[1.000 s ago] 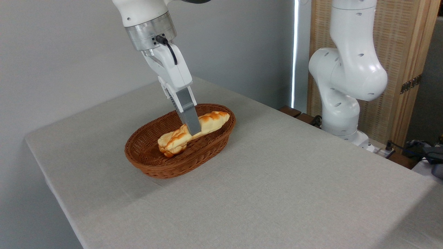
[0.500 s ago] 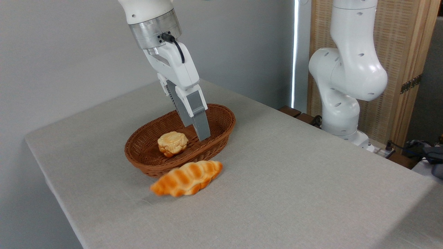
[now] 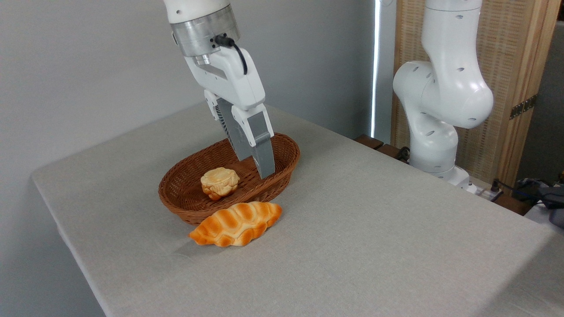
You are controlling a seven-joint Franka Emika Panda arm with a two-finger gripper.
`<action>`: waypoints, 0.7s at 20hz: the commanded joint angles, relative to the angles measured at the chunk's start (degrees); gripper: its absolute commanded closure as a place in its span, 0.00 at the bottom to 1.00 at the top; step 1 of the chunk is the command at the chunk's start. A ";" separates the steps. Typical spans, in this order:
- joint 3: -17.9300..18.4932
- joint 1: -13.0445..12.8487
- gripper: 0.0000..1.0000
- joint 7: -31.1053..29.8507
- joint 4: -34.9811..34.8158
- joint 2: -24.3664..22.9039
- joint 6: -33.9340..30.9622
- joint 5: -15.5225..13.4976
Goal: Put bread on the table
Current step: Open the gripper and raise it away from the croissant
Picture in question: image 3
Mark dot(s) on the white power strip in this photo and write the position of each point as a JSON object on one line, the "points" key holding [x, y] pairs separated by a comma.
{"points": [[482, 190]]}

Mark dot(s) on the pale round muffin bread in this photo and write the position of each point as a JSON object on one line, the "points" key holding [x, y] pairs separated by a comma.
{"points": [[219, 181]]}

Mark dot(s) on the metal screen hinge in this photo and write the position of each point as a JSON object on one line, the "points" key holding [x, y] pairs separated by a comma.
{"points": [[523, 107]]}

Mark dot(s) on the grey linen tablecloth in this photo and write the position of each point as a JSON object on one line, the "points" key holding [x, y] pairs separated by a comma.
{"points": [[352, 246]]}

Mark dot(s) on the dark fabric bag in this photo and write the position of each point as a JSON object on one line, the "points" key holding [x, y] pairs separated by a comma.
{"points": [[548, 198]]}

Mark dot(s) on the wooden rattan folding screen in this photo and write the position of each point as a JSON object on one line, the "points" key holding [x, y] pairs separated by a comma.
{"points": [[511, 44]]}

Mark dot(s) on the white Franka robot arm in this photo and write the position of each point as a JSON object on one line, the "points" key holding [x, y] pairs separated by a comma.
{"points": [[445, 88]]}

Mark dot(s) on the brown wicker basket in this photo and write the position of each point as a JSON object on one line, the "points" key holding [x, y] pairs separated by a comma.
{"points": [[185, 193]]}

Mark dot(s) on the orange croissant bread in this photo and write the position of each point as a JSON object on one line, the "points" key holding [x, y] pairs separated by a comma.
{"points": [[238, 223]]}

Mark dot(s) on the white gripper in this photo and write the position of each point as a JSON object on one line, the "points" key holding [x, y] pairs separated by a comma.
{"points": [[233, 81]]}

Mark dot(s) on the dark wooden block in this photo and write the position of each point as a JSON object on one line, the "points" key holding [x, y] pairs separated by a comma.
{"points": [[390, 151], [369, 141]]}

